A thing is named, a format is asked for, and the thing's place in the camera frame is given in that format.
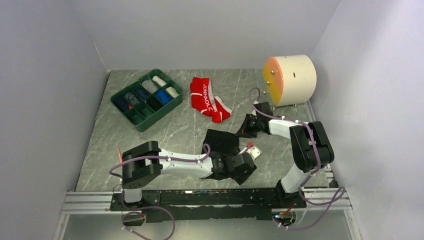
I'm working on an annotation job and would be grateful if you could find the black underwear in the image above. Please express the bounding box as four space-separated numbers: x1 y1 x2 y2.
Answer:
203 129 240 181

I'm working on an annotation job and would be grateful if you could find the red white underwear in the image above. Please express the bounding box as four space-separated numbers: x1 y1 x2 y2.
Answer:
189 77 233 123

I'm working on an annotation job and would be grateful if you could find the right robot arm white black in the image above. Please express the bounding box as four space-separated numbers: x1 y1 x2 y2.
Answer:
235 102 335 208

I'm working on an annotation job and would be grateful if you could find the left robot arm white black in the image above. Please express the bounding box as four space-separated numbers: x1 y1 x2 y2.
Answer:
109 141 262 210

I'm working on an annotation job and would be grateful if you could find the cream round cabinet orange front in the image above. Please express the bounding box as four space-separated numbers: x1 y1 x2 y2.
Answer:
262 54 317 107

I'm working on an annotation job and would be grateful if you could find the cream rolled sock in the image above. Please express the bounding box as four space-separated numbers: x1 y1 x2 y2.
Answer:
165 86 179 98

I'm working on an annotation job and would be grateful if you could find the bright blue rolled sock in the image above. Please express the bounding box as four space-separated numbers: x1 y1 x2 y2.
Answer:
155 89 174 105

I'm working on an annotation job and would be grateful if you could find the black rolled sock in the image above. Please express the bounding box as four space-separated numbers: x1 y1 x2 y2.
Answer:
145 96 164 112

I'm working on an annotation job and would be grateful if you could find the white rolled sock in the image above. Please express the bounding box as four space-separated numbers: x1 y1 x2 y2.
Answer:
152 76 167 87

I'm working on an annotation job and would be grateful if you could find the grey striped rolled sock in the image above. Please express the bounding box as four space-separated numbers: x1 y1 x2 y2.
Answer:
141 79 160 94

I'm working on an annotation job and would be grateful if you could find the green compartment organizer tray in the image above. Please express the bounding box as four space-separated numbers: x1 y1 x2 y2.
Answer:
110 68 184 132

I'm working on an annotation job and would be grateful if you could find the navy blue rolled sock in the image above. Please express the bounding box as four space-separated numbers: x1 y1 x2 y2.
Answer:
134 88 150 100

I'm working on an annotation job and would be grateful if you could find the dark striped rolled sock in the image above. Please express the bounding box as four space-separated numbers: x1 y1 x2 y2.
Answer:
123 92 141 106

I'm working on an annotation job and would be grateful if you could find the dark blue rolled sock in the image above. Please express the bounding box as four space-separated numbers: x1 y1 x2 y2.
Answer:
113 96 132 113

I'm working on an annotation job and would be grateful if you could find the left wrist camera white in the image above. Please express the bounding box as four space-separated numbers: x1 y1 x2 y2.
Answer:
244 142 262 161

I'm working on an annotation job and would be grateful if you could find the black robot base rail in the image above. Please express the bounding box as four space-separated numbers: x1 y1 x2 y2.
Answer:
109 187 307 223

